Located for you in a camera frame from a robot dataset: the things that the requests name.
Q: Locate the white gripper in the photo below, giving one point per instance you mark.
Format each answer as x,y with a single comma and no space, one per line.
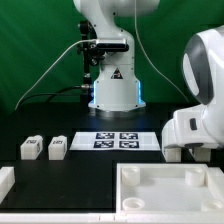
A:
187,130

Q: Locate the white square tabletop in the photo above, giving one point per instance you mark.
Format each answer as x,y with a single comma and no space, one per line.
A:
147,188

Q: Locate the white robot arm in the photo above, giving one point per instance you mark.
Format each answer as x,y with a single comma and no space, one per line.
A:
117,89

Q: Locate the white sheet with fiducial tags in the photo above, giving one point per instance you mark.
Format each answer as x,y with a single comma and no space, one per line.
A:
131,141

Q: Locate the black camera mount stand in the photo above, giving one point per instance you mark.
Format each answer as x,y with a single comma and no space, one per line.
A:
91,57

